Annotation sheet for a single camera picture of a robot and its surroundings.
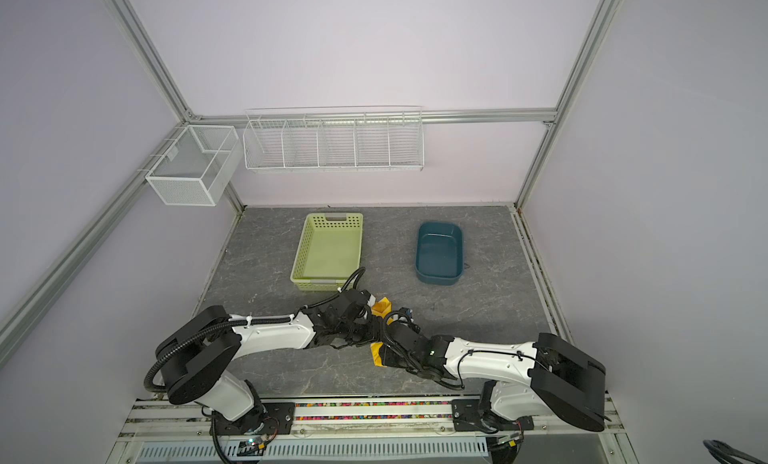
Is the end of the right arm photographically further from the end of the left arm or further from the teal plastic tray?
the teal plastic tray

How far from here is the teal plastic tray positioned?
1005 millimetres

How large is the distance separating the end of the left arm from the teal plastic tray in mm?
281

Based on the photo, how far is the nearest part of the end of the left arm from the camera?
2.15 ft

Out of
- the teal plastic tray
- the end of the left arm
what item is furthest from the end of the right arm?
the teal plastic tray
